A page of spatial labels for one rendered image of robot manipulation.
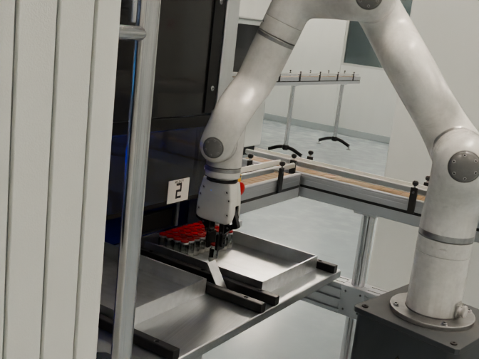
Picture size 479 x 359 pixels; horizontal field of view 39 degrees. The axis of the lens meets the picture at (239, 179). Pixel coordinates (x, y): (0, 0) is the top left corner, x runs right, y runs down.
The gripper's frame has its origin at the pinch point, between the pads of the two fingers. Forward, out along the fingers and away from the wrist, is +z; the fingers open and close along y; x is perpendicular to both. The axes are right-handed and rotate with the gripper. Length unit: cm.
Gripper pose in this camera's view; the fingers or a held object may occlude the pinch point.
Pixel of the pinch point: (215, 239)
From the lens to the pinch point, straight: 165.4
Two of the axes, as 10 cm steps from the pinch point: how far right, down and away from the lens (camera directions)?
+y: 8.2, 2.1, -5.2
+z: -1.1, 9.7, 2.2
